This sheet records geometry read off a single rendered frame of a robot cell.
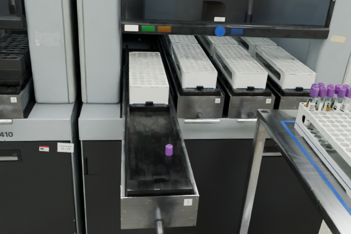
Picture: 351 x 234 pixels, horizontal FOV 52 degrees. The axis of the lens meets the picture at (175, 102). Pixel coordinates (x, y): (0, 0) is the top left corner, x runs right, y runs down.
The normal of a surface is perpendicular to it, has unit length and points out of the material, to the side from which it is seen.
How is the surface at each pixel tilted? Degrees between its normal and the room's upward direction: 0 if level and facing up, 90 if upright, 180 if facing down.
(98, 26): 90
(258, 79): 90
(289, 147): 0
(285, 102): 90
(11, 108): 90
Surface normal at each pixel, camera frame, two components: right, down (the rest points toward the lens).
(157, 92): 0.12, 0.42
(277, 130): 0.06, -0.91
